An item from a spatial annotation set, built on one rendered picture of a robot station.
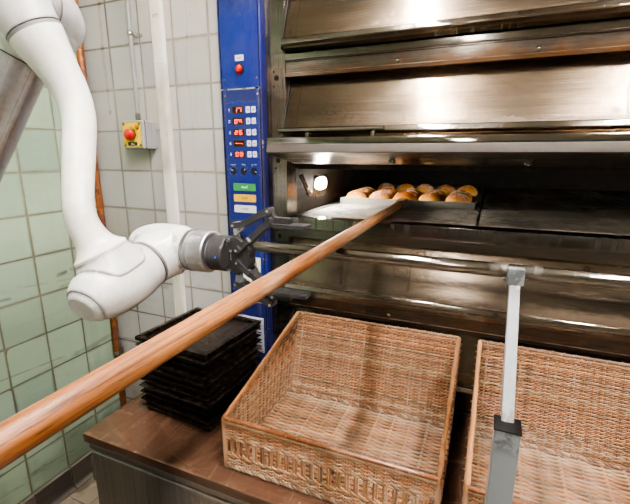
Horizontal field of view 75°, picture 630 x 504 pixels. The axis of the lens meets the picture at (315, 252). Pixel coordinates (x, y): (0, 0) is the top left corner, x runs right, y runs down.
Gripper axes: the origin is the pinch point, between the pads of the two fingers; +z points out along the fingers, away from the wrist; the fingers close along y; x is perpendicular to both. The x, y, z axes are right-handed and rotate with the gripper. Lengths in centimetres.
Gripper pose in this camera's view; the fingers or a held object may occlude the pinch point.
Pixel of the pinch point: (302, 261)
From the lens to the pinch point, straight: 79.2
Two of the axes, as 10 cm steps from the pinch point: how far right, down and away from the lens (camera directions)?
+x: -3.8, 2.2, -9.0
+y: 0.0, 9.7, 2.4
